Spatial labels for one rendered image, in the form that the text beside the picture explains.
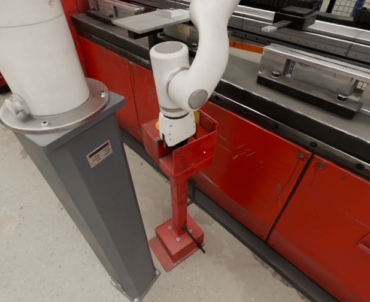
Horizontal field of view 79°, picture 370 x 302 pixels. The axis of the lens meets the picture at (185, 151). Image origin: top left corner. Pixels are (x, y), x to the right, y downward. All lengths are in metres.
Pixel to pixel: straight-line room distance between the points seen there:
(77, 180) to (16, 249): 1.15
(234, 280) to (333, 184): 0.73
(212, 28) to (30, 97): 0.34
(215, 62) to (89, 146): 0.29
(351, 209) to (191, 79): 0.61
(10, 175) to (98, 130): 1.60
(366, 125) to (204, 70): 0.48
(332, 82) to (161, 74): 0.50
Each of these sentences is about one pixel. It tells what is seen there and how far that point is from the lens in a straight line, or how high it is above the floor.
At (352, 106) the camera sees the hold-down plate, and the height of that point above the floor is 0.91.
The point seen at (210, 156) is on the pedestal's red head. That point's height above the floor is 0.71.
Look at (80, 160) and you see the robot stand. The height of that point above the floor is 0.92.
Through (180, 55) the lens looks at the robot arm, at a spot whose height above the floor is 1.06.
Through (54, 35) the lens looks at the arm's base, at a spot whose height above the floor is 1.13.
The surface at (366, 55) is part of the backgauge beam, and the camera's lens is 1.04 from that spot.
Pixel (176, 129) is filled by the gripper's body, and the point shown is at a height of 0.86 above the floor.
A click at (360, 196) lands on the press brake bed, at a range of 0.80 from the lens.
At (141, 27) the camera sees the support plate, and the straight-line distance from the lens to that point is 0.92.
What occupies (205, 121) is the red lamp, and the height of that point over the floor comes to 0.82.
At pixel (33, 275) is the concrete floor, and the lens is 1.50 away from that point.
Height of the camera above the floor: 1.24
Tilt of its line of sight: 44 degrees down
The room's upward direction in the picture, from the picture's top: straight up
